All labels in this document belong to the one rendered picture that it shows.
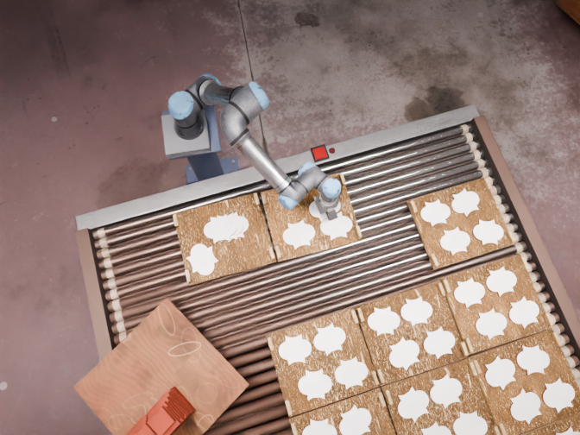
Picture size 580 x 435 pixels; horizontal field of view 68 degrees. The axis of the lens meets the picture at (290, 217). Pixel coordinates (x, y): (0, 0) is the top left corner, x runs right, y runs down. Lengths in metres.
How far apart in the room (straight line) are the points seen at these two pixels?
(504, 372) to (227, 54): 2.81
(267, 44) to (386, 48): 0.93
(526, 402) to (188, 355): 1.45
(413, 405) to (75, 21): 3.57
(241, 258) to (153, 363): 0.58
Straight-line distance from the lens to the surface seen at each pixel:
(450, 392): 2.13
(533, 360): 2.28
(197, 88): 2.12
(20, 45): 4.13
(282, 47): 3.63
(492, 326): 2.20
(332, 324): 1.99
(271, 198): 2.08
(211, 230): 2.04
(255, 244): 2.03
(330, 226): 2.05
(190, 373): 1.93
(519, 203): 2.37
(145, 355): 1.96
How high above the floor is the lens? 2.92
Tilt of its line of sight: 75 degrees down
